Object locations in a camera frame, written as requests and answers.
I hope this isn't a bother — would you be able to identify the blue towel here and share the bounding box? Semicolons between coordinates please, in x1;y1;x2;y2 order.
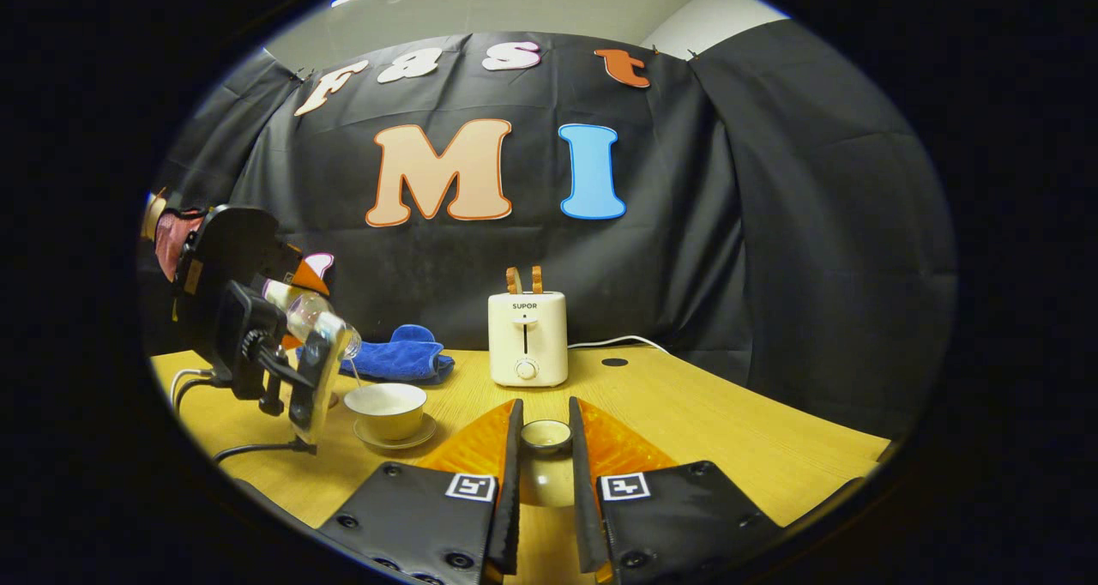
340;324;455;385

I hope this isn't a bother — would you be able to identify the cream ceramic saucer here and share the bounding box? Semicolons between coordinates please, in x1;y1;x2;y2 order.
353;413;437;451

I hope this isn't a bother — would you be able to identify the white power cable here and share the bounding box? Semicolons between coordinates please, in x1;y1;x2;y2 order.
567;335;670;356

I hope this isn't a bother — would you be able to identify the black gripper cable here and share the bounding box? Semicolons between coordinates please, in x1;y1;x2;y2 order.
213;437;314;464

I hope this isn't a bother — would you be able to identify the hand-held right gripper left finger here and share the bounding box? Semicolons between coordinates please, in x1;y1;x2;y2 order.
317;399;525;585

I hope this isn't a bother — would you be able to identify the clear plastic water bottle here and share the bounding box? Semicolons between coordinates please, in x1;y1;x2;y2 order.
262;279;363;360

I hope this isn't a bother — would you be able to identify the cream ceramic teacup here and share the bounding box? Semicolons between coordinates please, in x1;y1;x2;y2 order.
344;383;427;442

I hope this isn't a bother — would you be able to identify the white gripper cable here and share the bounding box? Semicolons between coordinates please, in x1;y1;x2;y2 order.
170;367;215;414

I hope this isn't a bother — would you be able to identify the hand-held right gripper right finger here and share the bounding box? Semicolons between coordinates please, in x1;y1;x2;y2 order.
568;398;783;585

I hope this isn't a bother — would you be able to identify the black backdrop cloth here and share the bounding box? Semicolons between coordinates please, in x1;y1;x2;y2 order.
142;32;957;436

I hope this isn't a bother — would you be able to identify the cream teacup lid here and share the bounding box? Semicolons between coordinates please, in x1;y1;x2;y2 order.
516;419;576;509

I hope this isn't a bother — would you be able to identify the white toaster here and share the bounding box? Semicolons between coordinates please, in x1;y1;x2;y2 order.
488;291;569;388

